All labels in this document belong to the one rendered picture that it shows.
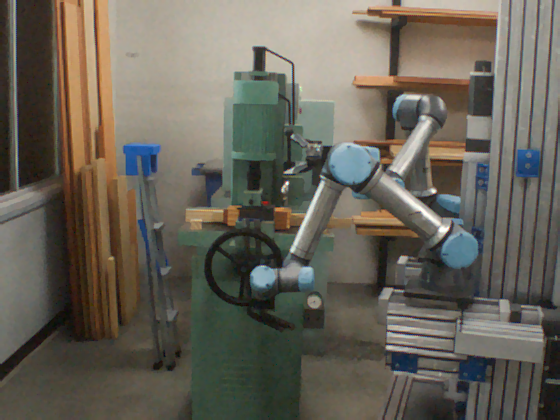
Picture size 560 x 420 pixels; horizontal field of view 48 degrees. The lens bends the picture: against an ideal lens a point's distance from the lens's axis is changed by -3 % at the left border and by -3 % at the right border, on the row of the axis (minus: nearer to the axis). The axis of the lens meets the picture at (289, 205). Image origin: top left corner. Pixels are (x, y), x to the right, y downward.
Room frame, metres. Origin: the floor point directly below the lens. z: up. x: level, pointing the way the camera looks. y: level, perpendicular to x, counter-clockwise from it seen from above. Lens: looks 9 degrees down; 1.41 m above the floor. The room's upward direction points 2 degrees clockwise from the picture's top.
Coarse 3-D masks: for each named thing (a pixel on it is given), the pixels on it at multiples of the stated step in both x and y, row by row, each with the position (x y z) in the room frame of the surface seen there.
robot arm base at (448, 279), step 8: (424, 264) 2.06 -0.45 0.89; (432, 264) 2.02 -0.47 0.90; (440, 264) 2.01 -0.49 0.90; (424, 272) 2.04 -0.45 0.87; (432, 272) 2.02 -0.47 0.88; (440, 272) 2.00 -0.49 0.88; (448, 272) 2.00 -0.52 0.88; (456, 272) 2.01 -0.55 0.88; (424, 280) 2.03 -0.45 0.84; (432, 280) 2.01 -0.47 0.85; (440, 280) 2.00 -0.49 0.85; (448, 280) 1.99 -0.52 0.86; (456, 280) 2.01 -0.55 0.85; (432, 288) 2.00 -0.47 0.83; (440, 288) 1.99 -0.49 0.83; (448, 288) 1.99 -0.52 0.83; (456, 288) 2.00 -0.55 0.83
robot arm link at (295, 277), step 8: (288, 264) 1.98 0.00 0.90; (296, 264) 1.96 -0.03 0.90; (280, 272) 1.89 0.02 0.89; (288, 272) 1.89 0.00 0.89; (296, 272) 1.89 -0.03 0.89; (304, 272) 1.89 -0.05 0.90; (312, 272) 1.90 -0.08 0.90; (280, 280) 1.88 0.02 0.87; (288, 280) 1.88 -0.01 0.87; (296, 280) 1.88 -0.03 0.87; (304, 280) 1.88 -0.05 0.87; (312, 280) 1.89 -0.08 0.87; (280, 288) 1.88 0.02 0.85; (288, 288) 1.88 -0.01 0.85; (296, 288) 1.88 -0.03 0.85; (304, 288) 1.89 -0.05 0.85; (312, 288) 1.89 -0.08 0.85
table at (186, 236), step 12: (180, 228) 2.45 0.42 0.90; (204, 228) 2.47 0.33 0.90; (216, 228) 2.48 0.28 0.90; (228, 228) 2.49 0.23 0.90; (180, 240) 2.42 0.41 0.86; (192, 240) 2.42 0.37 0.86; (204, 240) 2.42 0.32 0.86; (228, 240) 2.42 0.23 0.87; (276, 240) 2.42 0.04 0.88; (288, 240) 2.42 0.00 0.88; (324, 240) 2.41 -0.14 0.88; (240, 252) 2.32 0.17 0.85; (252, 252) 2.32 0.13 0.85; (264, 252) 2.32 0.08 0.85
